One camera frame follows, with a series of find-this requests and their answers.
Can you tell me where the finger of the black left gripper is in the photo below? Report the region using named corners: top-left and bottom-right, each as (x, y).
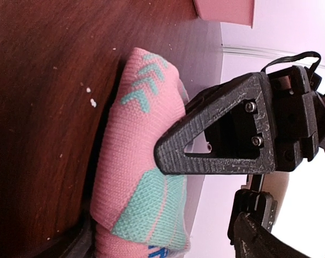
top-left (154, 73), bottom-right (276, 175)
top-left (227, 174), bottom-right (277, 246)

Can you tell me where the pink sock with teal patches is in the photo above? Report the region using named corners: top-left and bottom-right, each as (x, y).
top-left (90, 48), bottom-right (189, 257)

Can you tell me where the pink plastic organizer tray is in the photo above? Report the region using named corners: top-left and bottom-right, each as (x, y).
top-left (193, 0), bottom-right (256, 27)

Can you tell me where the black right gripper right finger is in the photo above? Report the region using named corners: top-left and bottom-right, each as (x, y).
top-left (234, 212), bottom-right (308, 258)

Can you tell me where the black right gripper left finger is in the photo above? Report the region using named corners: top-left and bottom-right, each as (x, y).
top-left (41, 214), bottom-right (94, 258)

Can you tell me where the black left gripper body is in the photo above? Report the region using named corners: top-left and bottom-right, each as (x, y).
top-left (268, 66), bottom-right (325, 172)

